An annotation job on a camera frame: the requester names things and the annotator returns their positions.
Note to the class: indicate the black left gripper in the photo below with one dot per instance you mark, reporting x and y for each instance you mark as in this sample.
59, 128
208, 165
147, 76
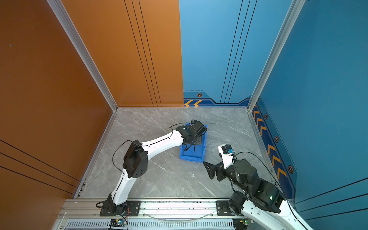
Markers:
199, 140

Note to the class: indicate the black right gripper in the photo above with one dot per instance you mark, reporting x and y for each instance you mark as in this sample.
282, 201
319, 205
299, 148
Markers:
219, 167

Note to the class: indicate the blue plastic bin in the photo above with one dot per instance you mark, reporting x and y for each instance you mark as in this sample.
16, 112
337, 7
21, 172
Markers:
195, 153

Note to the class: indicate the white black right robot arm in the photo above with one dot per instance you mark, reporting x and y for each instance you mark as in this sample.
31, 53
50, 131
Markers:
258, 199

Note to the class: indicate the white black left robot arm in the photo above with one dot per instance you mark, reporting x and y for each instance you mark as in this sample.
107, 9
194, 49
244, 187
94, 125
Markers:
139, 153

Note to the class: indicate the left green circuit board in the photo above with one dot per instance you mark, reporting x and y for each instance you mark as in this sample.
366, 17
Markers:
118, 224

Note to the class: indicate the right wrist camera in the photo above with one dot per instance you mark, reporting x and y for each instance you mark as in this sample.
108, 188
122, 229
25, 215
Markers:
227, 154

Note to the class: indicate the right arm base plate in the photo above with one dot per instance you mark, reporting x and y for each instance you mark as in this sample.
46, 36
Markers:
226, 208

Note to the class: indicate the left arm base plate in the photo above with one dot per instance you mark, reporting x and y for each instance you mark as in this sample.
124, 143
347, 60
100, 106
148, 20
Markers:
129, 209

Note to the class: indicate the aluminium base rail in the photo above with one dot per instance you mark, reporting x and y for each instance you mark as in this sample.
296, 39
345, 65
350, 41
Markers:
155, 214

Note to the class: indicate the aluminium corner post right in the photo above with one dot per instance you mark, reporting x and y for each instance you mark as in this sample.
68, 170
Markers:
288, 24

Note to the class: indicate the aluminium corner post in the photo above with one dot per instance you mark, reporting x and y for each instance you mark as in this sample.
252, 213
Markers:
67, 24
288, 24

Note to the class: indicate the aluminium corner post left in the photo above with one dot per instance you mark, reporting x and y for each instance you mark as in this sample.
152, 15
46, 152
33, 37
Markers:
67, 24

